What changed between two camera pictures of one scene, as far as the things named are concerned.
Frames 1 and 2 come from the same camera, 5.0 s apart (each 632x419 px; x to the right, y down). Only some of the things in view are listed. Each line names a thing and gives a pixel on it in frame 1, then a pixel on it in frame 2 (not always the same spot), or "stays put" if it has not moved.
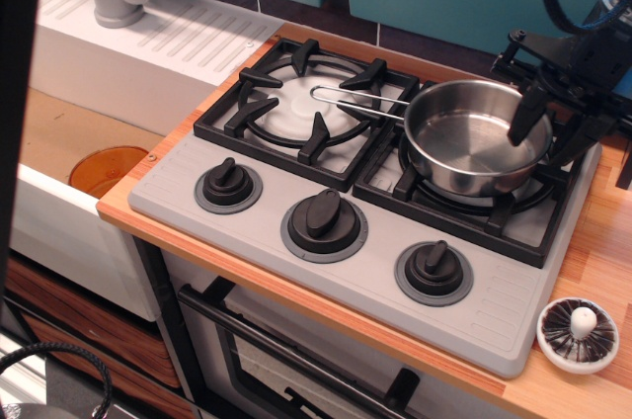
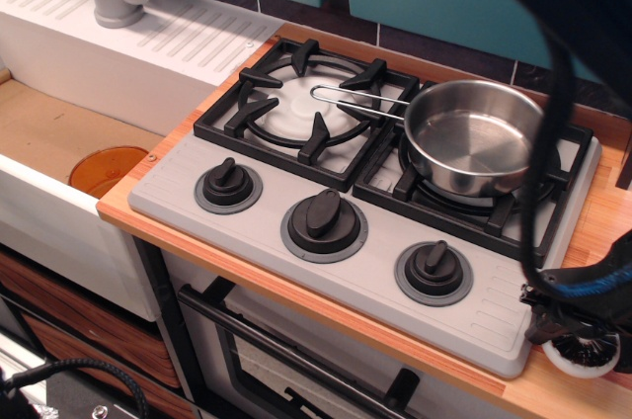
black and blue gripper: [592, 70] -> [594, 298]
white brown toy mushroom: [577, 335] stays put
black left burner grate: [308, 111] stays put
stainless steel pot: [456, 132] stays put
